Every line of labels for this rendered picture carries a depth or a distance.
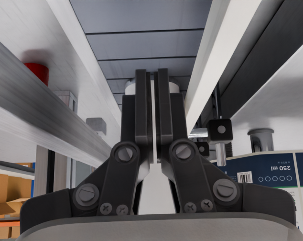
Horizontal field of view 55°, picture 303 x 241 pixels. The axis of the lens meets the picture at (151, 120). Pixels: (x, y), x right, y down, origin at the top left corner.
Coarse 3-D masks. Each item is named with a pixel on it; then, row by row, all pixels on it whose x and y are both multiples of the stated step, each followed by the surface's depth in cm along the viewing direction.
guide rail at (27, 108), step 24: (0, 48) 6; (0, 72) 6; (24, 72) 7; (0, 96) 6; (24, 96) 7; (48, 96) 8; (0, 120) 7; (24, 120) 7; (48, 120) 8; (72, 120) 11; (48, 144) 10; (72, 144) 11; (96, 144) 15
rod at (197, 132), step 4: (196, 128) 38; (200, 128) 38; (204, 128) 38; (192, 132) 38; (196, 132) 38; (200, 132) 38; (204, 132) 38; (188, 136) 38; (192, 136) 38; (196, 136) 38; (200, 136) 38; (204, 136) 38
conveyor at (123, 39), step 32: (96, 0) 15; (128, 0) 15; (160, 0) 16; (192, 0) 16; (96, 32) 18; (128, 32) 19; (160, 32) 19; (192, 32) 19; (128, 64) 23; (160, 64) 23; (192, 64) 24
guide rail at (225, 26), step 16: (224, 0) 11; (240, 0) 10; (256, 0) 10; (208, 16) 14; (224, 16) 11; (240, 16) 11; (208, 32) 14; (224, 32) 12; (240, 32) 12; (208, 48) 14; (224, 48) 14; (208, 64) 15; (224, 64) 15; (192, 80) 21; (208, 80) 18; (192, 96) 21; (208, 96) 21; (192, 112) 25; (192, 128) 31
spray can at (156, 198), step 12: (132, 84) 26; (156, 156) 23; (156, 168) 23; (144, 180) 23; (156, 180) 23; (144, 192) 23; (156, 192) 23; (168, 192) 23; (144, 204) 23; (156, 204) 23; (168, 204) 23
